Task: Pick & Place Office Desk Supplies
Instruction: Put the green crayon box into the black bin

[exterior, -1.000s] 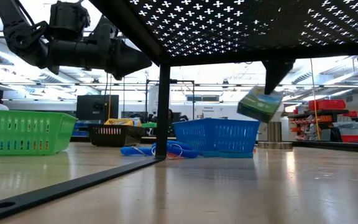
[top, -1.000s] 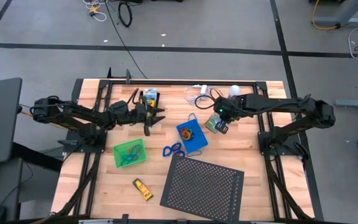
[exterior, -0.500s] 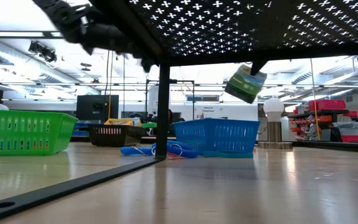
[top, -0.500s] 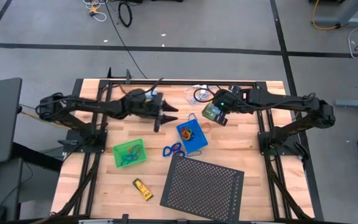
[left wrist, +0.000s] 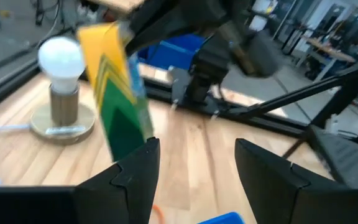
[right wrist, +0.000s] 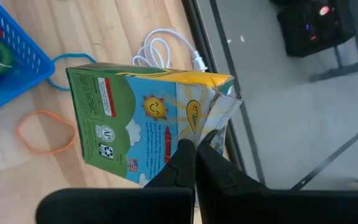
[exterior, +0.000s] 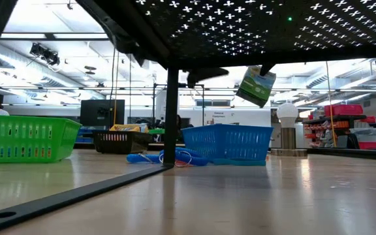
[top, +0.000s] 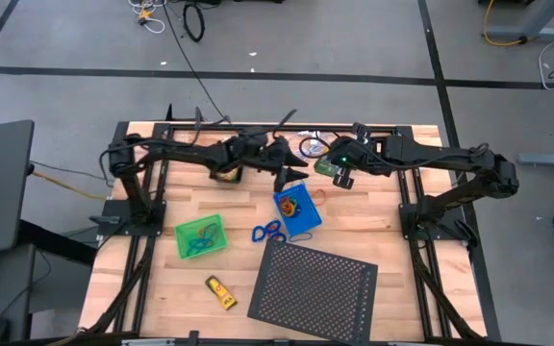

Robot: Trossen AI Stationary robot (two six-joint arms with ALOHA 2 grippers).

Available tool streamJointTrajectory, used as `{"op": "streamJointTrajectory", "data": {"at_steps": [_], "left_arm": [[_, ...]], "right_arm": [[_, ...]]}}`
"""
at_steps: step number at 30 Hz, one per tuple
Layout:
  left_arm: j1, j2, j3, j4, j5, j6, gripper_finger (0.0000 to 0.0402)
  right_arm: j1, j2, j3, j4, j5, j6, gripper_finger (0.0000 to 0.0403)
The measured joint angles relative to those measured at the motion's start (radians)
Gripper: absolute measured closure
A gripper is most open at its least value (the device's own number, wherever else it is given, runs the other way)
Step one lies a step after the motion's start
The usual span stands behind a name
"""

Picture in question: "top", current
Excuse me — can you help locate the white floor cable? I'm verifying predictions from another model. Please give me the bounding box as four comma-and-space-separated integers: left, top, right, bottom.
127, 0, 167, 35

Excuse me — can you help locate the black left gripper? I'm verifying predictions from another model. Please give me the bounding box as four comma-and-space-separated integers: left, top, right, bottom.
228, 135, 310, 184

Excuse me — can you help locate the black coiled floor cable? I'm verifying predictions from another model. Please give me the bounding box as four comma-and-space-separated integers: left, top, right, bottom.
182, 0, 207, 43

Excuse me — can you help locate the long black floor cable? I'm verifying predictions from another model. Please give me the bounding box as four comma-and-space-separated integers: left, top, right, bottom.
160, 0, 230, 124

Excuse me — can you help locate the green plastic basket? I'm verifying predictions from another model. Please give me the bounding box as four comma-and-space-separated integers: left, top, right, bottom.
174, 213, 229, 261

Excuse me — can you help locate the dark teal rubber band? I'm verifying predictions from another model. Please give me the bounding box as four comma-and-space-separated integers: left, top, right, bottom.
185, 235, 212, 257

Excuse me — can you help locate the yellow floor cable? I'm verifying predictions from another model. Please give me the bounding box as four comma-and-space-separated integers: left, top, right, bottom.
482, 0, 528, 48

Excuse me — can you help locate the black desk tray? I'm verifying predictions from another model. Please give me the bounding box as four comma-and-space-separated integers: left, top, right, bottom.
208, 164, 245, 185

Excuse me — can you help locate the grey desk frame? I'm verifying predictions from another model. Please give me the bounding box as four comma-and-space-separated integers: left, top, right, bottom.
478, 0, 554, 42

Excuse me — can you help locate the black desk crossbar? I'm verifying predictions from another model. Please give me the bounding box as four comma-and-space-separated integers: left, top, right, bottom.
16, 218, 98, 268

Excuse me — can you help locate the yellow-orange rubber band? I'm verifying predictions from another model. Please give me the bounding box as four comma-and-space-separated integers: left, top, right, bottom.
195, 223, 219, 240

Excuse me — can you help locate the yellow glue package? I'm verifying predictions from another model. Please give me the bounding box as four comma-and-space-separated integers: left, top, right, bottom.
204, 275, 239, 311

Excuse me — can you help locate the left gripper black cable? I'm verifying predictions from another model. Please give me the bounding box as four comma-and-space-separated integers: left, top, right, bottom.
194, 109, 300, 145

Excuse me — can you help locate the black perforated metal stand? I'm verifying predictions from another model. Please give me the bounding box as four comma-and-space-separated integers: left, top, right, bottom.
246, 238, 379, 345

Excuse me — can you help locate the black aluminium table frame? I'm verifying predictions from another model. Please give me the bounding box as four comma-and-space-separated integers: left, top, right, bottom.
82, 103, 502, 346

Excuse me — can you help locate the grey desk foot bar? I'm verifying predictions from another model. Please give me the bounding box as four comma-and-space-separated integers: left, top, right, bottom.
518, 151, 554, 169

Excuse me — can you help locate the blue plastic basket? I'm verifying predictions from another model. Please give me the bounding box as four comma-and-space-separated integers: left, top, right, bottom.
272, 183, 323, 238

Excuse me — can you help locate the dark green picture box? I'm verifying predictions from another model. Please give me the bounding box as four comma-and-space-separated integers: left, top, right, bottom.
313, 154, 343, 178

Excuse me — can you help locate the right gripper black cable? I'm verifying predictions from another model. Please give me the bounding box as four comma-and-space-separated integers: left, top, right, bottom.
298, 136, 332, 160

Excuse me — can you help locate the white cable loop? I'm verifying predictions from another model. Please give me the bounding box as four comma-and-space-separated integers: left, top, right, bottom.
538, 37, 554, 92

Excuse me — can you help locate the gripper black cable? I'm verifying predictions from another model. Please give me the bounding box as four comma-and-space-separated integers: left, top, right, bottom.
194, 109, 300, 145
298, 136, 332, 160

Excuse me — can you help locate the yellow cable by monitor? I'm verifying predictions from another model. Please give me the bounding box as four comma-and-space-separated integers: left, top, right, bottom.
31, 170, 110, 202

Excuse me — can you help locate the grey-blue rubber band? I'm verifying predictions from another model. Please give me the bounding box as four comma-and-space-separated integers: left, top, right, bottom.
194, 230, 221, 252

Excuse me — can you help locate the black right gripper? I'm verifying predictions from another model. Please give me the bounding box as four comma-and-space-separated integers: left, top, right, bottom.
328, 122, 390, 174

